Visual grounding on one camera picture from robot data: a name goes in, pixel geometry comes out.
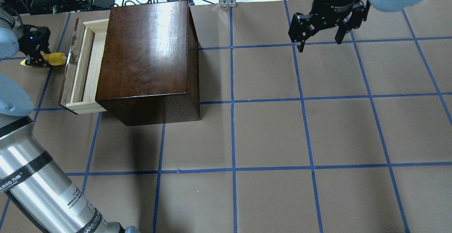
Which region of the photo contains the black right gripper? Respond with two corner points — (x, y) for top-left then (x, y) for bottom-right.
(288, 0), (371, 53)

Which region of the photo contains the yellow corn cob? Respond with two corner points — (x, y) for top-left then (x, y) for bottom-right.
(20, 53), (67, 66)

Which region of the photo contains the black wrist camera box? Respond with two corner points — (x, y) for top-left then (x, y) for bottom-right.
(18, 24), (51, 55)

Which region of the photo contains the dark wooden cabinet box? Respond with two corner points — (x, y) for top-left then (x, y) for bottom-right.
(95, 0), (201, 126)

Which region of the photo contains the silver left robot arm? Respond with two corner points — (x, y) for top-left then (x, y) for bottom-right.
(0, 75), (139, 233)

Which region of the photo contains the wooden drawer with handle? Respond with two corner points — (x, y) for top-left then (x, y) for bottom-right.
(58, 18), (109, 114)

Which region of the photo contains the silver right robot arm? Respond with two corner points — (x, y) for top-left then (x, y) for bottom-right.
(288, 0), (423, 52)

